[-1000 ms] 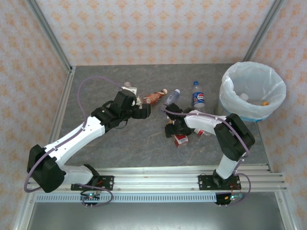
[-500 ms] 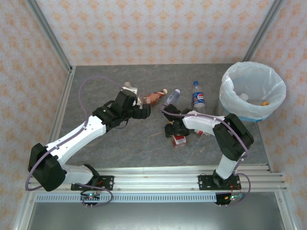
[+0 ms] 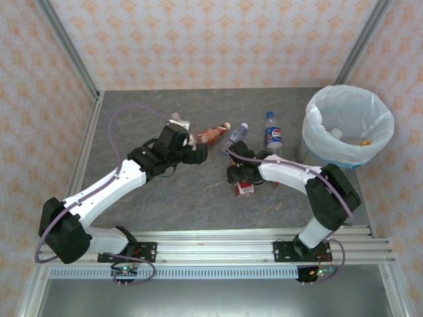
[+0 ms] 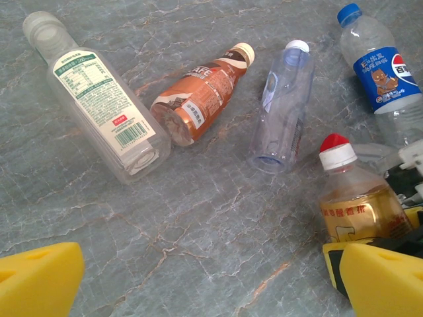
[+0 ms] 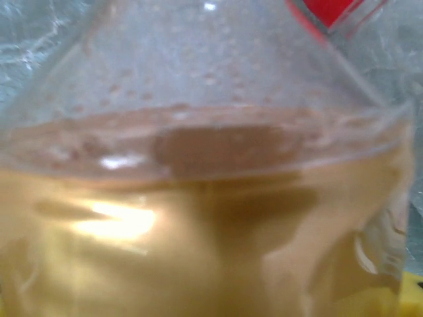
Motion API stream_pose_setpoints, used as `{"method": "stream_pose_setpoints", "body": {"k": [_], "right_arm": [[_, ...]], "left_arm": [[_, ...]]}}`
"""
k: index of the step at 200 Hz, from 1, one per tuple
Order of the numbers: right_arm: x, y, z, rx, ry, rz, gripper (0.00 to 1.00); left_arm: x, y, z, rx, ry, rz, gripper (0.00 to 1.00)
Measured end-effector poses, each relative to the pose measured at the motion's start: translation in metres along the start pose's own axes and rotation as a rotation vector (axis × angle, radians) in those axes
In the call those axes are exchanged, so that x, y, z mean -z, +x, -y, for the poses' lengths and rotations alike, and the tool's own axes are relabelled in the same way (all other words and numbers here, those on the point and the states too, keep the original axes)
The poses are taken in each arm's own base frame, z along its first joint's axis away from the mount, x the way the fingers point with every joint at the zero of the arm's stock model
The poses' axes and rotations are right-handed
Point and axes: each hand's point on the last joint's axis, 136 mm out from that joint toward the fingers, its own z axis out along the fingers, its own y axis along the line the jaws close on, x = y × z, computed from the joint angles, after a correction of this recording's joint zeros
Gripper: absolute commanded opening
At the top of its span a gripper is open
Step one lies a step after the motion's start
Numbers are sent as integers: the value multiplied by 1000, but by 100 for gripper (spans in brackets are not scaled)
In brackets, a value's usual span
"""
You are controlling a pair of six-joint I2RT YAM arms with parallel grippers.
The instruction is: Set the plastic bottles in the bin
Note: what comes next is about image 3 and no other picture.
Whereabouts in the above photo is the red-capped plastic bottle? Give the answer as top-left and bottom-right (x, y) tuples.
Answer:
(233, 180), (256, 198)

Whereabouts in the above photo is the brown milk tea bottle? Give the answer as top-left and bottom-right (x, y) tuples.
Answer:
(197, 122), (231, 145)

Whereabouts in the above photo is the clear white-capped water bottle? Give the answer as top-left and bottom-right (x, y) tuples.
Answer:
(221, 122), (249, 150)

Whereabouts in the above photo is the white-lined trash bin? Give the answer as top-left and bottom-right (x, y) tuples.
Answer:
(302, 85), (395, 168)

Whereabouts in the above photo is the blue Pepsi bottle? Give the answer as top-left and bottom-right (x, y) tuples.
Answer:
(264, 111), (284, 156)

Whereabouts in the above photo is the aluminium mounting beam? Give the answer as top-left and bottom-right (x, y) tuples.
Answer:
(34, 227), (396, 265)

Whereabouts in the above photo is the controller board with LEDs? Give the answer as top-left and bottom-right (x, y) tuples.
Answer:
(297, 265), (336, 285)
(110, 264), (139, 285)

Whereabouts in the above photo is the grey metal lower panel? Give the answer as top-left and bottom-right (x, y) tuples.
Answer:
(36, 279), (394, 317)

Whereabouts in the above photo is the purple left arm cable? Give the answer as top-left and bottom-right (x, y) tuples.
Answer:
(34, 104), (173, 287)

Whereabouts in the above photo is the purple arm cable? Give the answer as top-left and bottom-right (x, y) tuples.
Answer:
(224, 147), (356, 285)
(34, 104), (173, 287)

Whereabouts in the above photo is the aluminium table side rail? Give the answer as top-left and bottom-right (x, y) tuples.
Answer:
(65, 91), (106, 199)

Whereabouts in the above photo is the white slotted cable duct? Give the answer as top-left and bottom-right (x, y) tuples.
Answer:
(49, 266), (334, 280)

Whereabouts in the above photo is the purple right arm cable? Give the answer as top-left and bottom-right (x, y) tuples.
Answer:
(224, 147), (356, 285)

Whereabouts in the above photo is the aluminium frame corner post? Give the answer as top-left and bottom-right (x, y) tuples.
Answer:
(34, 0), (102, 102)
(333, 0), (394, 86)

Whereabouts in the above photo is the aluminium frame leg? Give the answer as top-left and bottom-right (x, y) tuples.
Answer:
(379, 264), (414, 317)
(18, 264), (50, 317)

